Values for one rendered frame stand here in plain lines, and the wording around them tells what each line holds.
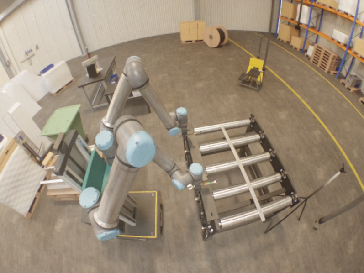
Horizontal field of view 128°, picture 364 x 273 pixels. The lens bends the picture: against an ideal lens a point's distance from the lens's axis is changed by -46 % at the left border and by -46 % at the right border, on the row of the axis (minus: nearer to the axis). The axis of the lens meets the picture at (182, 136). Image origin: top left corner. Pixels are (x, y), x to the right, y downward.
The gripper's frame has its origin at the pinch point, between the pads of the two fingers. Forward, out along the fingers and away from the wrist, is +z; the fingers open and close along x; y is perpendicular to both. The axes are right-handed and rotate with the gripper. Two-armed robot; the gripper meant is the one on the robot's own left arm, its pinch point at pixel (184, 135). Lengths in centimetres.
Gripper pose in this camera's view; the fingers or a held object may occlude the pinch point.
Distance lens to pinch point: 165.3
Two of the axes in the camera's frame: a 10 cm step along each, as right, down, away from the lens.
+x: -1.7, -7.4, 6.5
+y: 9.8, -1.8, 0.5
